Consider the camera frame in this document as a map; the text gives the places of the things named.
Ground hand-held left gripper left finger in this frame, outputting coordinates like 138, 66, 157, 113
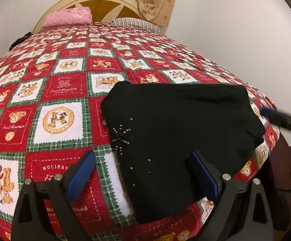
11, 151, 97, 241

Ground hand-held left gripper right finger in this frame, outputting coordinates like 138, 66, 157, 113
189, 151, 274, 241

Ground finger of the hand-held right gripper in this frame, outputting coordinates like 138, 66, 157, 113
260, 107, 291, 132

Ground black pants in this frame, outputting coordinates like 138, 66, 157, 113
101, 80, 266, 225

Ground dark maroon bed base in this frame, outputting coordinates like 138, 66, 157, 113
257, 133, 291, 231

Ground red checkered printed blanket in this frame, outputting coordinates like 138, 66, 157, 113
0, 23, 281, 241

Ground dark object beside bed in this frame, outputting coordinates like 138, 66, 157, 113
9, 32, 33, 51

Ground pink pillow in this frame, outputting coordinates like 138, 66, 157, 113
42, 7, 93, 28

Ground striped pillow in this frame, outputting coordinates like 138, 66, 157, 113
110, 17, 161, 33

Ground cream wooden headboard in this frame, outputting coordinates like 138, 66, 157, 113
31, 0, 148, 34

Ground beige patterned curtain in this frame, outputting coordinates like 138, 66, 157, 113
75, 0, 180, 28

